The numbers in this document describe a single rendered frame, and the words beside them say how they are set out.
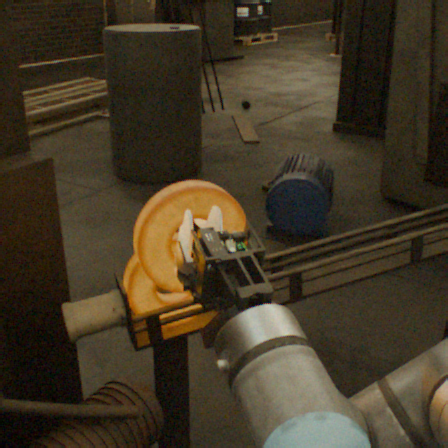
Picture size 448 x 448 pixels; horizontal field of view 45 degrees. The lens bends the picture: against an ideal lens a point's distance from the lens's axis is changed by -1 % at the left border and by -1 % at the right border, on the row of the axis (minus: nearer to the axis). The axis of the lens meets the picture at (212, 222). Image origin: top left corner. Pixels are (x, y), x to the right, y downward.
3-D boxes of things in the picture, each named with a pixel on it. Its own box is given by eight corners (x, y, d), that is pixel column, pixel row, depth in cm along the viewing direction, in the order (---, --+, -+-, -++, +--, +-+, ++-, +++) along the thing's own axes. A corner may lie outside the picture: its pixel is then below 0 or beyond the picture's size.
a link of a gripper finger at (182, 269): (202, 235, 69) (226, 283, 63) (201, 245, 70) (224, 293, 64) (166, 241, 67) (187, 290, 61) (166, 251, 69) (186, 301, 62)
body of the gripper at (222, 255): (248, 216, 63) (293, 289, 55) (238, 269, 69) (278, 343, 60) (185, 225, 61) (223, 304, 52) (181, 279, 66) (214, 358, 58)
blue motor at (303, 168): (260, 243, 256) (263, 174, 242) (278, 199, 307) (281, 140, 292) (327, 251, 249) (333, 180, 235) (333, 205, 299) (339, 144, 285)
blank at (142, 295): (160, 334, 91) (167, 345, 89) (101, 279, 83) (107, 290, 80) (228, 271, 93) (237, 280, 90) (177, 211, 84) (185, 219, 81)
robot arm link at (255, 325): (301, 381, 58) (216, 403, 55) (282, 345, 61) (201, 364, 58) (320, 326, 52) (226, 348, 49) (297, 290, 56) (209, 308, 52)
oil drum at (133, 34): (92, 172, 349) (79, 26, 312) (152, 150, 394) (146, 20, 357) (164, 191, 318) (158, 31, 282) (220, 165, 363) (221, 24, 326)
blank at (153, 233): (122, 193, 69) (128, 202, 66) (234, 167, 73) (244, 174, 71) (142, 296, 76) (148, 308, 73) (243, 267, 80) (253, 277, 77)
